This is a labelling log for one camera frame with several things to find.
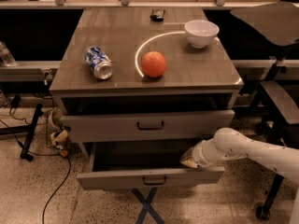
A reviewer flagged blue tape cross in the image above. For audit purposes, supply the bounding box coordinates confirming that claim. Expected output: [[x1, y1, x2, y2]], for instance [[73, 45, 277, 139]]
[[132, 188, 164, 224]]

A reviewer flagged black office chair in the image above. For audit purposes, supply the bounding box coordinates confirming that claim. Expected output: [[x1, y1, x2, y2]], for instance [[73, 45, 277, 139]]
[[232, 2, 299, 219]]

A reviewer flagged black floor cable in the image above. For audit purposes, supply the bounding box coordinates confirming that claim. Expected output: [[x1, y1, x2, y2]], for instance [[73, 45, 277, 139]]
[[0, 109, 73, 224]]

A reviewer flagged white bowl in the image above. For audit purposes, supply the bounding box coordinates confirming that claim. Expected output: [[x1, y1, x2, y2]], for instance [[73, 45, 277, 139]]
[[184, 20, 220, 49]]

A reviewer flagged clear plastic bottle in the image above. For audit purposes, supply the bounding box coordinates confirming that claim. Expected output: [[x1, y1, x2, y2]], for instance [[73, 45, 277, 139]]
[[0, 41, 16, 66]]

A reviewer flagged grey drawer cabinet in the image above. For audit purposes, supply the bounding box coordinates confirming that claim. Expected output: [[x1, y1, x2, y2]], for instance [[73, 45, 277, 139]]
[[50, 7, 243, 143]]

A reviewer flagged grey drawer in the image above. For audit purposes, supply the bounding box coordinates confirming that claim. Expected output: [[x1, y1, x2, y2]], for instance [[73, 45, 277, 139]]
[[77, 139, 224, 190], [62, 110, 235, 143]]

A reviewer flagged blue white soda can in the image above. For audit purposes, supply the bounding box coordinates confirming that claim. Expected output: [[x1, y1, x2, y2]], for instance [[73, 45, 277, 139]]
[[84, 47, 114, 80]]

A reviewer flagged wire basket with items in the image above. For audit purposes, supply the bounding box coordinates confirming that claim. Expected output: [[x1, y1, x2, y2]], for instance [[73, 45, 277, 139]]
[[48, 107, 70, 158]]

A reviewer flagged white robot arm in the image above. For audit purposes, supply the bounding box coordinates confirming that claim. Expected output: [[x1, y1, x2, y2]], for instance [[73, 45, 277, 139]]
[[180, 128, 299, 184]]

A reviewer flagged small black object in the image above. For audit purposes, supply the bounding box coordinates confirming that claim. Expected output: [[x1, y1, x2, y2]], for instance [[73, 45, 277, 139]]
[[149, 8, 165, 21]]

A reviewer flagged black stand leg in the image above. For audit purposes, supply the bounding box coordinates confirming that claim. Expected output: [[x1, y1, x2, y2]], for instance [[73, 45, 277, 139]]
[[0, 104, 43, 161]]

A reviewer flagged orange fruit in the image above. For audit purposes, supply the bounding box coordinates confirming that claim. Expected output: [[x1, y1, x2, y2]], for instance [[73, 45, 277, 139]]
[[141, 51, 166, 77]]

